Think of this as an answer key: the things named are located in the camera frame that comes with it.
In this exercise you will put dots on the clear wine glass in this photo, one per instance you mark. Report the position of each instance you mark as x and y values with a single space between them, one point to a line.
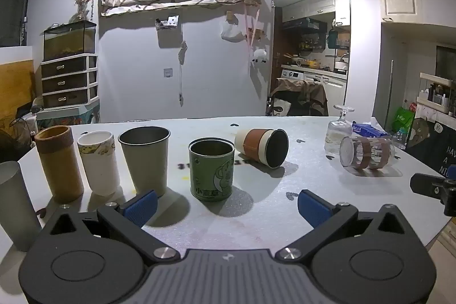
336 135

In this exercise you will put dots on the grey frosted cylinder cup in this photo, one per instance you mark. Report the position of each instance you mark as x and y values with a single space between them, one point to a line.
16 204

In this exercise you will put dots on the chair with brown cloth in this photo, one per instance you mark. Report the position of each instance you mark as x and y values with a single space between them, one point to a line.
301 95

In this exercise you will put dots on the blue tissue pack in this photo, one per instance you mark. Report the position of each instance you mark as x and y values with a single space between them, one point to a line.
367 129

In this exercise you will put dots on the green tin can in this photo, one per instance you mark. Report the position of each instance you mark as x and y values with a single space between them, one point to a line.
212 175

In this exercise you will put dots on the yellow board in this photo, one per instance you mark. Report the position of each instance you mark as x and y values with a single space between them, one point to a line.
16 90

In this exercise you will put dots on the white hanging bag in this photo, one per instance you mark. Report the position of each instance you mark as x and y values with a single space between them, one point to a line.
232 29

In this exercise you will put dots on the white storage rack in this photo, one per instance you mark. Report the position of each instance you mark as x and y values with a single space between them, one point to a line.
436 94

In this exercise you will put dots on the white ceramic cup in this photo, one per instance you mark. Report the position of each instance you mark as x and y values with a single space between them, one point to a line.
101 165

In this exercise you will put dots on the white washing machine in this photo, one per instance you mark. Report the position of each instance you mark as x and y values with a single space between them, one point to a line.
292 74

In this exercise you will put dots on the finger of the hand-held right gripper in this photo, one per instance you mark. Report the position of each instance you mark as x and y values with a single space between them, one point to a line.
429 187

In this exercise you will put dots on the plastic water bottle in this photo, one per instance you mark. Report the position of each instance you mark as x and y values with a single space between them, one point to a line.
399 140

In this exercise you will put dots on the white plush toy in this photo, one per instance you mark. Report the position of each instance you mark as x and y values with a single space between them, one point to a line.
260 55

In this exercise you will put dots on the wall socket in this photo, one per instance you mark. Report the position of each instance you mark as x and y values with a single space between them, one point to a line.
168 72

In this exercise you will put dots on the dried flower bunch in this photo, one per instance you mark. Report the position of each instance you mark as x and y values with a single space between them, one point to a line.
84 1

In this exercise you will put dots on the white drawer unit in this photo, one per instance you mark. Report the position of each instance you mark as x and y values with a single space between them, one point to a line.
67 79

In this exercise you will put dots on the grey metal cup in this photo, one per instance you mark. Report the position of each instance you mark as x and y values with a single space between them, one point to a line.
148 161

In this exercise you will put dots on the small clear wall shelf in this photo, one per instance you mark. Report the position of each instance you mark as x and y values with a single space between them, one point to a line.
167 22

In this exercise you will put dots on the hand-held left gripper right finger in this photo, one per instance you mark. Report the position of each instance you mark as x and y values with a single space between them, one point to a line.
314 209

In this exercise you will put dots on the patterned low cabinet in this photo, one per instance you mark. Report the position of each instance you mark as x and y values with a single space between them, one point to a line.
71 115

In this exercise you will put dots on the cream cup with brown sleeve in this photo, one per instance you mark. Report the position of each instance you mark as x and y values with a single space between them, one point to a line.
254 145

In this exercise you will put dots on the clear glass cup brown bands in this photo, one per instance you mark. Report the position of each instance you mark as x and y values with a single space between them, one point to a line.
367 154

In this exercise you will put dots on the black printed cloth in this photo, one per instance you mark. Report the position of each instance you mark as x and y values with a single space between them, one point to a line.
433 143

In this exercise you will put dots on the white broom stick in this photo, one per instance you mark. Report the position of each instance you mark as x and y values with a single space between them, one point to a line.
389 94

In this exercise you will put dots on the tall brown bamboo cup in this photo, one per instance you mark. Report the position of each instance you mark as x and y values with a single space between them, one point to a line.
58 165

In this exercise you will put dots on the glass fish tank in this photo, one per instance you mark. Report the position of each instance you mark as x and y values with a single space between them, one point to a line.
69 40

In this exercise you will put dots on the green shopping bag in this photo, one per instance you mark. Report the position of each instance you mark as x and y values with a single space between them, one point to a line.
402 118

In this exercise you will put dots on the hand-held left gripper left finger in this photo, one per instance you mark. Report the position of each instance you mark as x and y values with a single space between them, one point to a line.
140 208

